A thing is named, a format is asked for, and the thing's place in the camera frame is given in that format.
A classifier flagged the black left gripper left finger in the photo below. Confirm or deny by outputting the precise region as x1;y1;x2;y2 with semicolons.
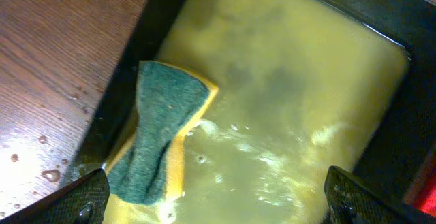
1;169;110;224

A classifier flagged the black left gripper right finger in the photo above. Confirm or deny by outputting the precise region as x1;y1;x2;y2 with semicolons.
324;166;435;224

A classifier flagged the yellow green scrub sponge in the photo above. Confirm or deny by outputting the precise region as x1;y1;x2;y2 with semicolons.
103;61;219;223

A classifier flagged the red plastic serving tray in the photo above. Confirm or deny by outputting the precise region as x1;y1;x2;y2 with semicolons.
403;154;435;217

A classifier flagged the black tray with yellow water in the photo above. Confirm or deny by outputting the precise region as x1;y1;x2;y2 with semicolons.
63;0;435;223

